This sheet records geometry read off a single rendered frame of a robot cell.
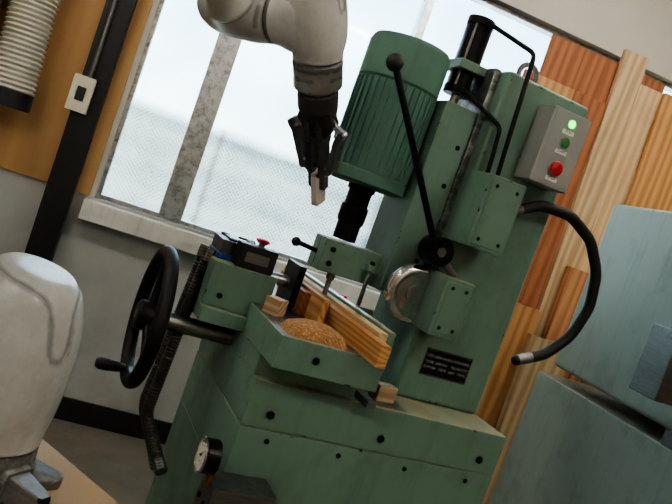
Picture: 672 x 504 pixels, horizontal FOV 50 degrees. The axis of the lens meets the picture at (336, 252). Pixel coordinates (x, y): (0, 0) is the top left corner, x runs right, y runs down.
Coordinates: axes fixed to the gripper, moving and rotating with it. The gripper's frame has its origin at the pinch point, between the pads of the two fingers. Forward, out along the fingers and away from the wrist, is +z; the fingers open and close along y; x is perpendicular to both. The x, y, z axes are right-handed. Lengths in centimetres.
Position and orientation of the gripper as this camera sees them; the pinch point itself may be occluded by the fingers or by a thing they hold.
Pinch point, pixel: (318, 187)
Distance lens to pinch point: 142.2
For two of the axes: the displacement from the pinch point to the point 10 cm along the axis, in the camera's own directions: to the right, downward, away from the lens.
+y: 8.3, 3.2, -4.6
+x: 5.6, -4.6, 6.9
